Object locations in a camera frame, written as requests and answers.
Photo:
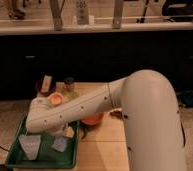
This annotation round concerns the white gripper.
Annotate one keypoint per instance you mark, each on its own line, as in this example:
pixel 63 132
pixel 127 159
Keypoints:
pixel 63 130

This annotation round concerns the blue sponge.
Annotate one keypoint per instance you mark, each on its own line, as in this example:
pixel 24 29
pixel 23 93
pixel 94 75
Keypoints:
pixel 60 144

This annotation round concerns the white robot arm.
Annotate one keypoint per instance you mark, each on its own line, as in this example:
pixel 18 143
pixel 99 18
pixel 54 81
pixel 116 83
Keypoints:
pixel 154 135

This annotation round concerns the green plastic tray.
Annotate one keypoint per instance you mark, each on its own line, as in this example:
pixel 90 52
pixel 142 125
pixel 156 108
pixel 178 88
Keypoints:
pixel 47 158

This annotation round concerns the orange bowl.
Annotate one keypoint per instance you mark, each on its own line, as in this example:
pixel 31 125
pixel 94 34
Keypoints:
pixel 93 120

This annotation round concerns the small orange cup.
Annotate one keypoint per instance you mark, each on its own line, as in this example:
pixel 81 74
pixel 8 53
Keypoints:
pixel 55 98

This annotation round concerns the clear plastic cup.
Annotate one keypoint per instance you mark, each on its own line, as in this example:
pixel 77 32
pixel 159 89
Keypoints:
pixel 30 145

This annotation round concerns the spice jar with dark lid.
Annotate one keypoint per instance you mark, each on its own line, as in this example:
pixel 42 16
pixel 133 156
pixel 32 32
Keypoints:
pixel 70 88

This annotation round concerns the dark blue floor device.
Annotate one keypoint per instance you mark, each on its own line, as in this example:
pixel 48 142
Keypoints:
pixel 186 99

